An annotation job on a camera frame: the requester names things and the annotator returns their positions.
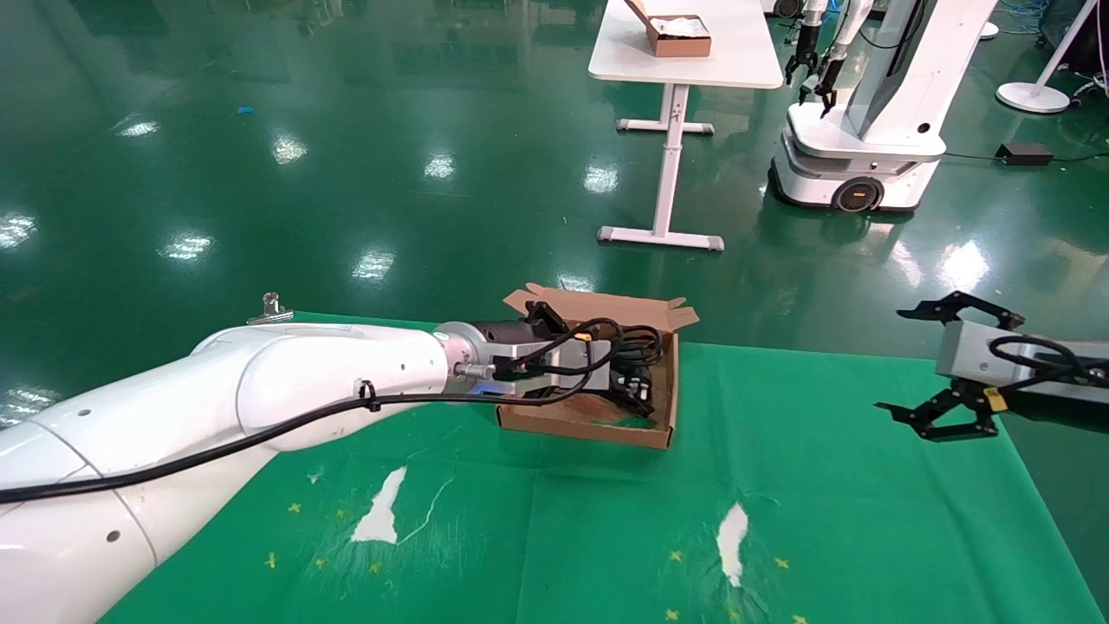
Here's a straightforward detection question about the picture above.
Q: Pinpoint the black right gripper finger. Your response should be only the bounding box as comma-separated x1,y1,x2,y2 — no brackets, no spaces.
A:
874,380,998,442
898,291,1024,331

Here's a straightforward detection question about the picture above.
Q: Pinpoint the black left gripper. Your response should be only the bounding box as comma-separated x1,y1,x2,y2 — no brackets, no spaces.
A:
471,300,574,348

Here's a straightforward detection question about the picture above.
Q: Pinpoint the thick black power cable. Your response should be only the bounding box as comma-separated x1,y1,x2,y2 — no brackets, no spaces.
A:
596,324,665,419

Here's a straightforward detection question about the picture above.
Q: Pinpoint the open brown cardboard box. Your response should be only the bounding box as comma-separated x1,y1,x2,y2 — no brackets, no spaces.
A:
496,283,701,450

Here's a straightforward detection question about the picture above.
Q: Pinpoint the small cardboard box with contents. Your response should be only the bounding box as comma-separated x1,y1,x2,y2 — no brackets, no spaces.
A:
624,0,713,59

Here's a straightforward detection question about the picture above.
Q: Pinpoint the black power adapter brick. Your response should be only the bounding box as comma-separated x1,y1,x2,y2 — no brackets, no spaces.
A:
996,143,1054,168

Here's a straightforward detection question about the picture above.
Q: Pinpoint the white wheeled robot body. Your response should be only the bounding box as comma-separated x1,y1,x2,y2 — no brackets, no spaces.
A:
769,0,999,214

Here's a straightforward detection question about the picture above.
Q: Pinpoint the green table cloth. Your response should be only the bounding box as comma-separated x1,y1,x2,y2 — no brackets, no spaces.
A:
95,312,1106,624

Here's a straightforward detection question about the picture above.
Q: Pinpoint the white floor stand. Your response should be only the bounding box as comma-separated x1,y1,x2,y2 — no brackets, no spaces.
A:
996,0,1101,115

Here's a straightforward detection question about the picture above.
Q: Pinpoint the distant robot black gripper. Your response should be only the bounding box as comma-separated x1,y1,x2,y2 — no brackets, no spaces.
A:
801,48,850,119
784,24,821,88

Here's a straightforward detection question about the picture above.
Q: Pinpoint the metal binder clip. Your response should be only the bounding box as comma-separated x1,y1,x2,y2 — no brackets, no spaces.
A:
247,292,295,328

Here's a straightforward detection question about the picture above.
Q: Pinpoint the dark cabinet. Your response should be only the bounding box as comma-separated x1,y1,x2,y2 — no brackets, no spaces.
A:
1035,0,1109,75

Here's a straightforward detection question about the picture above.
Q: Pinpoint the white standing table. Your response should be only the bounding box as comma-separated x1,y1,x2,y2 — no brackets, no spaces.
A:
588,0,785,253

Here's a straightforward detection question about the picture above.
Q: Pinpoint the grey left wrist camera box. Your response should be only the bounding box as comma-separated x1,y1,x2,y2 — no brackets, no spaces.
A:
494,338,613,401

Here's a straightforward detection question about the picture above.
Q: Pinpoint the black floor cable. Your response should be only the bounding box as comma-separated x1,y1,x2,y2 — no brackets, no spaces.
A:
943,151,1109,167

